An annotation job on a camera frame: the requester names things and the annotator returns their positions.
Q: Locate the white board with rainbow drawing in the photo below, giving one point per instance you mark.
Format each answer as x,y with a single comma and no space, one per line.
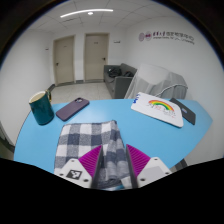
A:
156,110

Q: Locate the black bag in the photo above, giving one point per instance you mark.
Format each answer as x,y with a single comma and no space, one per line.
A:
114,72

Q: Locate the long ceiling light strip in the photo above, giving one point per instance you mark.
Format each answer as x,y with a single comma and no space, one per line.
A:
86,12

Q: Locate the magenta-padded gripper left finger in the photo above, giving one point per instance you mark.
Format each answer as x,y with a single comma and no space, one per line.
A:
80,170

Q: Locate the purple smartphone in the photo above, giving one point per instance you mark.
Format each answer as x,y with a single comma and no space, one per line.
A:
72,109

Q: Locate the dark grey tablet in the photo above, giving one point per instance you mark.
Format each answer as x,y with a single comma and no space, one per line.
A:
186,112

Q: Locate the grey sofa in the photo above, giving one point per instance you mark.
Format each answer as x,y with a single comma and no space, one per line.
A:
120,85

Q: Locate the wall sign with logos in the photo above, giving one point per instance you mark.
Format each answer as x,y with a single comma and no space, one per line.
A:
166,36

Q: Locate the teal ceramic mug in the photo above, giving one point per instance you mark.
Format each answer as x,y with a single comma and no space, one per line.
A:
41,111

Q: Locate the beige door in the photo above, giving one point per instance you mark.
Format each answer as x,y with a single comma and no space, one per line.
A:
64,60
96,56

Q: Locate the grey white checked towel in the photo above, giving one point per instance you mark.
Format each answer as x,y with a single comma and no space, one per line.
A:
83,138

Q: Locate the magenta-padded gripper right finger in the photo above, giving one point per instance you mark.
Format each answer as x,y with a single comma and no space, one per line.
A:
146,168

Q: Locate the small round ceiling light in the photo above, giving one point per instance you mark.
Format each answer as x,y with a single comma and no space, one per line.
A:
90,13

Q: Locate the grey cloth-covered furniture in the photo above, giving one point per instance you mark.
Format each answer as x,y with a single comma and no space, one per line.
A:
156,80

